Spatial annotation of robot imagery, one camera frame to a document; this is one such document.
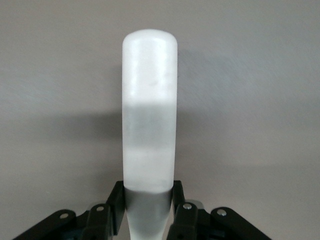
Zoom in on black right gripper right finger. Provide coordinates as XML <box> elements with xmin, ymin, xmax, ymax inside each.
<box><xmin>167</xmin><ymin>179</ymin><xmax>271</xmax><ymax>240</ymax></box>

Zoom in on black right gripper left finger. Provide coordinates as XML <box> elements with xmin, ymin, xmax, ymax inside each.
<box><xmin>14</xmin><ymin>180</ymin><xmax>126</xmax><ymax>240</ymax></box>

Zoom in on beige brush with black bristles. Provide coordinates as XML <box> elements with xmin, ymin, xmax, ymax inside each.
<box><xmin>121</xmin><ymin>29</ymin><xmax>179</xmax><ymax>240</ymax></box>

